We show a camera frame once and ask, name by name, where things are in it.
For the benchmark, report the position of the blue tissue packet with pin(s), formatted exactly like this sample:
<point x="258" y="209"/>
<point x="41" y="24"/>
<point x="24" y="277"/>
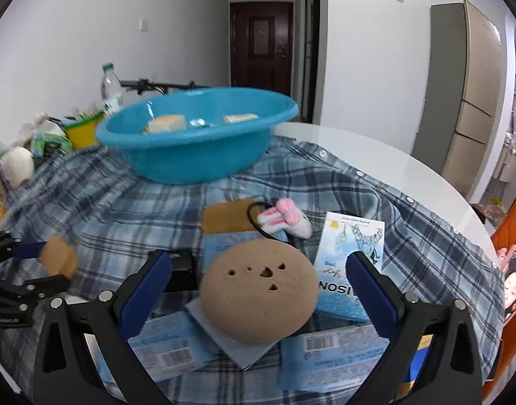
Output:
<point x="325" y="358"/>
<point x="169" y="346"/>
<point x="224" y="249"/>

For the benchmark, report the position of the pink-edged portrait picture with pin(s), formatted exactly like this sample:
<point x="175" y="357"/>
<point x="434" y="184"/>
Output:
<point x="515" y="287"/>

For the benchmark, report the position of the yellow plastic tub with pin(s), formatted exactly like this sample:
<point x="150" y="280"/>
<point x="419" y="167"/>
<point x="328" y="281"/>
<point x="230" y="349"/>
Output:
<point x="83" y="133"/>

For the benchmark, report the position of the clear water bottle green cap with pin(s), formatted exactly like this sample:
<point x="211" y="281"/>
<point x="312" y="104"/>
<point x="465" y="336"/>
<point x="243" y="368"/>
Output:
<point x="111" y="90"/>

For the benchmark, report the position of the small black box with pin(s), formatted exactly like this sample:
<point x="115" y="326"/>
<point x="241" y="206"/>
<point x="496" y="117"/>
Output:
<point x="182" y="261"/>

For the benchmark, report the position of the green tissue pack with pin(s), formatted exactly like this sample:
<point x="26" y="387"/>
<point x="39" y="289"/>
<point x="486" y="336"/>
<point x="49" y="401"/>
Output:
<point x="51" y="141"/>

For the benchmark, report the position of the white egg-shaped device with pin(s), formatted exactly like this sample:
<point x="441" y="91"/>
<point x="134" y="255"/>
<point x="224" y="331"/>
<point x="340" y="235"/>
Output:
<point x="17" y="166"/>

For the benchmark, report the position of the blue plastic basin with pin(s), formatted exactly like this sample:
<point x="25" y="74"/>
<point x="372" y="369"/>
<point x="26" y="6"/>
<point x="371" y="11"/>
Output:
<point x="190" y="156"/>

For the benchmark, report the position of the black framed glass door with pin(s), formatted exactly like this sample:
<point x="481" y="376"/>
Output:
<point x="313" y="50"/>

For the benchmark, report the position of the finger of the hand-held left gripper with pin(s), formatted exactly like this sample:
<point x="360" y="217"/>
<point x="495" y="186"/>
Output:
<point x="28" y="249"/>
<point x="38" y="283"/>

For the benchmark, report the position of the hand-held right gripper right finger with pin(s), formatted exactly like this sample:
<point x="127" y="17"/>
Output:
<point x="372" y="299"/>

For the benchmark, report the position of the bundle of sachets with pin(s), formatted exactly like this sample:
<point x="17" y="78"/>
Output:
<point x="86" y="114"/>

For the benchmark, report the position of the white round desktop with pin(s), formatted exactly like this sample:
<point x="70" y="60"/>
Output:
<point x="388" y="164"/>

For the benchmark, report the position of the blue dotted box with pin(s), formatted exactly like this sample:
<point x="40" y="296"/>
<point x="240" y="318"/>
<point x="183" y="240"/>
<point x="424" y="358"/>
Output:
<point x="334" y="299"/>

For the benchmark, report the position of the orange soap box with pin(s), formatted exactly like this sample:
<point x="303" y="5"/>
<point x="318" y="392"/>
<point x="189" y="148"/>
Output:
<point x="57" y="256"/>
<point x="224" y="217"/>

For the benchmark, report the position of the dark brown door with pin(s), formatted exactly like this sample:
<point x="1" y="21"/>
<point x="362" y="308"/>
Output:
<point x="261" y="46"/>

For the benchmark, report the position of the pale flat box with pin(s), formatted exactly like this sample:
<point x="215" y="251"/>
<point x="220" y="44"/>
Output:
<point x="245" y="352"/>

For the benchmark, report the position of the cream box with orange top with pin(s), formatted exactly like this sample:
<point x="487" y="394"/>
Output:
<point x="167" y="124"/>

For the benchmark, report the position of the blue plaid shirt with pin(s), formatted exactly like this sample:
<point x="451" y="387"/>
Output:
<point x="114" y="206"/>

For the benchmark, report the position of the cream box with barcode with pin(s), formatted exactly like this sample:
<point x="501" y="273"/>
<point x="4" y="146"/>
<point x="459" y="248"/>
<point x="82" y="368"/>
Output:
<point x="241" y="118"/>

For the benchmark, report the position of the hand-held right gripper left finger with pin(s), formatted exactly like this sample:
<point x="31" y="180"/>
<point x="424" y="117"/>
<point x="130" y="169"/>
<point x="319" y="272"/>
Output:
<point x="145" y="299"/>

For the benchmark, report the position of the tan round puff with holes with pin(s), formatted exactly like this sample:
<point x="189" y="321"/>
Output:
<point x="258" y="291"/>

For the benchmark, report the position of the black bicycle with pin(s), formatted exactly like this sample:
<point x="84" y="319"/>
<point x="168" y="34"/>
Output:
<point x="157" y="85"/>

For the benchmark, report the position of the gold refrigerator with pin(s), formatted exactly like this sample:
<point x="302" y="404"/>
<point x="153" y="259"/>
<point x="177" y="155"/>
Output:
<point x="464" y="93"/>

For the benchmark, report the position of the orange chair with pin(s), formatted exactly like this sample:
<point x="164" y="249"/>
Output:
<point x="515" y="228"/>

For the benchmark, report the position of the white light switch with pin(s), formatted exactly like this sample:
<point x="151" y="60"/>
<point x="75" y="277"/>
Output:
<point x="143" y="25"/>

